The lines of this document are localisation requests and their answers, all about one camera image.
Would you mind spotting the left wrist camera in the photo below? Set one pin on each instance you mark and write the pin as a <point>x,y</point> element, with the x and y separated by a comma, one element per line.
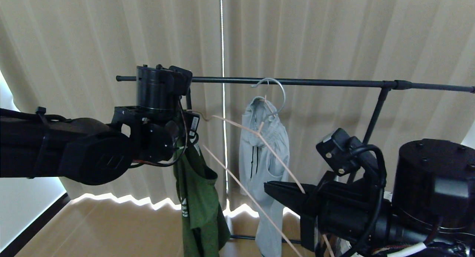
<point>182,79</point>

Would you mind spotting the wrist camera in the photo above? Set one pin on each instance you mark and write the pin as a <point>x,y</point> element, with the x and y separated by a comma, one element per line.
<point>341,153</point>
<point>182,79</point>

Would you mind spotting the beige curtain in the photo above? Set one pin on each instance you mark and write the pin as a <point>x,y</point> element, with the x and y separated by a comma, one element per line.
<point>92,34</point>

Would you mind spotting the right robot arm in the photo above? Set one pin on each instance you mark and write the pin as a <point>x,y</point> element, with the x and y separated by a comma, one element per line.
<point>434,183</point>

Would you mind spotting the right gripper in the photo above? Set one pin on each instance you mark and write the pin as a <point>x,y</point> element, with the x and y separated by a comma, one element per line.
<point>334,212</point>

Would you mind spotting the green sleeveless shirt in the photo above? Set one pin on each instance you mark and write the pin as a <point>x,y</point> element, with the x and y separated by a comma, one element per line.
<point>200,197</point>

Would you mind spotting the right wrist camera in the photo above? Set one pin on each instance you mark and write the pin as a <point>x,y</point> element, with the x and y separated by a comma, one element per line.
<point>341,153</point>

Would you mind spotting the black clothes rack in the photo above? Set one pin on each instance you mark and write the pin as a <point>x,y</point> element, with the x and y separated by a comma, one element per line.
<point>334,82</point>

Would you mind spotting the pale grey shorts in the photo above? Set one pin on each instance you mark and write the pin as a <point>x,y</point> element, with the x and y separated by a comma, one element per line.
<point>259,164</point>

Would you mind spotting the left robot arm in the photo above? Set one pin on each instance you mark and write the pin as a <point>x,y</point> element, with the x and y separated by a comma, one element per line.
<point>74,149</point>

